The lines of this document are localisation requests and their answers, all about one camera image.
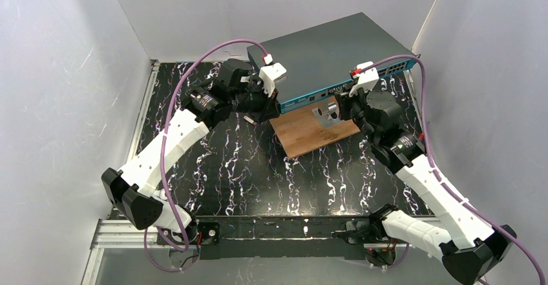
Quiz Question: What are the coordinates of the silver SFP module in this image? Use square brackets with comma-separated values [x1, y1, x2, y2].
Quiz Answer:
[244, 116, 255, 125]

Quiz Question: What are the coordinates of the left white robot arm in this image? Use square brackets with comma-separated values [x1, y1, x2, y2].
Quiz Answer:
[101, 59, 287, 233]

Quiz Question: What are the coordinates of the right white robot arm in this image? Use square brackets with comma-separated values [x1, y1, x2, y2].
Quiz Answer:
[335, 89, 516, 284]

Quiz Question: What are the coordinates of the wooden base board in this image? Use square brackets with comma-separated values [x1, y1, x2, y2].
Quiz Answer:
[270, 96, 359, 158]

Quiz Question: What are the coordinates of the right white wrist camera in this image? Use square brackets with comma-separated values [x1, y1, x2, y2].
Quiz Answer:
[348, 61, 379, 97]

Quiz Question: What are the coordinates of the metal switch stand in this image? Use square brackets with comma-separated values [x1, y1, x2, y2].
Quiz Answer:
[311, 102, 342, 129]

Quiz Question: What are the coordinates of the grey teal network switch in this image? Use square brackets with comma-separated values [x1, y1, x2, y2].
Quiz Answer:
[262, 13, 416, 113]

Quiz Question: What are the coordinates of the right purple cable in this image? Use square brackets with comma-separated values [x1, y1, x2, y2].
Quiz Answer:
[368, 54, 545, 285]

